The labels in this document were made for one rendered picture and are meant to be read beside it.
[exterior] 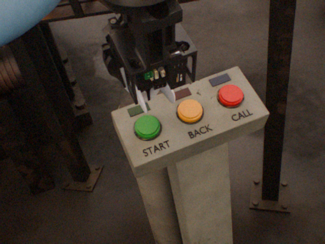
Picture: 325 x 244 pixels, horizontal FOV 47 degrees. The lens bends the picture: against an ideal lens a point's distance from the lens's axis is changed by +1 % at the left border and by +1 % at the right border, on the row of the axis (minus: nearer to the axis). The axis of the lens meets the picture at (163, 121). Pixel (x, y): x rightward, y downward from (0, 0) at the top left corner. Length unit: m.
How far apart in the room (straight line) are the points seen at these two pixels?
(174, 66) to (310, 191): 0.95
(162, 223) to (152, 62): 0.68
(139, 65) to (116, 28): 0.05
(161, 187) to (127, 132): 0.30
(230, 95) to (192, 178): 0.16
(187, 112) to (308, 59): 1.29
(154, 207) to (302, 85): 0.96
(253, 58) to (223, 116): 1.25
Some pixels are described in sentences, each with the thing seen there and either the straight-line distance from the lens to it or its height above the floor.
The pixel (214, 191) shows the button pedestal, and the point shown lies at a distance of 0.72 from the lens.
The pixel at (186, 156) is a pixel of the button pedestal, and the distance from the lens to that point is 0.61.
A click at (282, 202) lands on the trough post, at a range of 1.22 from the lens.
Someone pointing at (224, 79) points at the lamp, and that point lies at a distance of 0.65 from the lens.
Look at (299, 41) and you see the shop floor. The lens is 1.97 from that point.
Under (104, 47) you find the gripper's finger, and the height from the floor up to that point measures 0.79.
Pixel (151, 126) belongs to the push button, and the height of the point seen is 0.61.
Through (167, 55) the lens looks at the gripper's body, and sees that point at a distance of 0.36.
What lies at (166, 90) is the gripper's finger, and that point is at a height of 0.72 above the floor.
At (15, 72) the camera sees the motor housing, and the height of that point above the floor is 0.48.
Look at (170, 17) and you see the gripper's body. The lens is 0.32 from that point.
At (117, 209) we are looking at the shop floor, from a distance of 1.26.
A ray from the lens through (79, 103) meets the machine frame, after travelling 1.59.
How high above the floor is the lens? 0.99
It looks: 41 degrees down
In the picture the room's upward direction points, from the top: 11 degrees counter-clockwise
